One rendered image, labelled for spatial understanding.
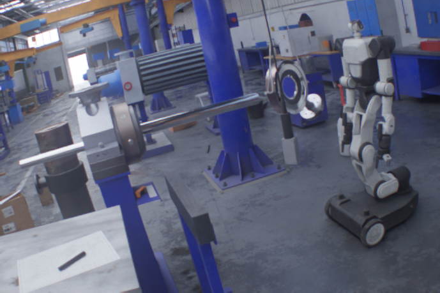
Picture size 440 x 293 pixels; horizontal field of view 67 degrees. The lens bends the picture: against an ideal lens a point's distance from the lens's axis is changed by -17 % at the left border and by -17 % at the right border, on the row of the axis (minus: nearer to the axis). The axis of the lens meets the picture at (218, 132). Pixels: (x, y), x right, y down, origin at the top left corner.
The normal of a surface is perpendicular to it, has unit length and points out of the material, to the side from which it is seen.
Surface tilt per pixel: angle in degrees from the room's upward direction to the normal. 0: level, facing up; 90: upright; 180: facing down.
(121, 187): 90
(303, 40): 90
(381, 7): 90
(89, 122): 45
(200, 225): 90
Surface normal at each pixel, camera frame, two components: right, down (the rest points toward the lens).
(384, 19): 0.28, 0.18
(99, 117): 0.07, -0.54
